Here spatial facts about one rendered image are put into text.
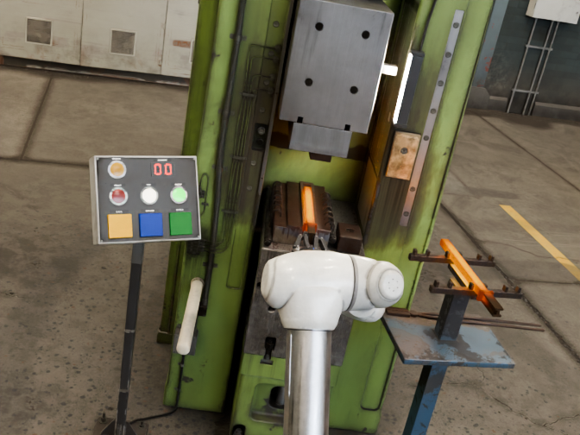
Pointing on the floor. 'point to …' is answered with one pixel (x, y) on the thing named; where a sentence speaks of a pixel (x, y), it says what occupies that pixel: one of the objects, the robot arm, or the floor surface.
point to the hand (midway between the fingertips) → (310, 233)
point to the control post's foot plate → (106, 425)
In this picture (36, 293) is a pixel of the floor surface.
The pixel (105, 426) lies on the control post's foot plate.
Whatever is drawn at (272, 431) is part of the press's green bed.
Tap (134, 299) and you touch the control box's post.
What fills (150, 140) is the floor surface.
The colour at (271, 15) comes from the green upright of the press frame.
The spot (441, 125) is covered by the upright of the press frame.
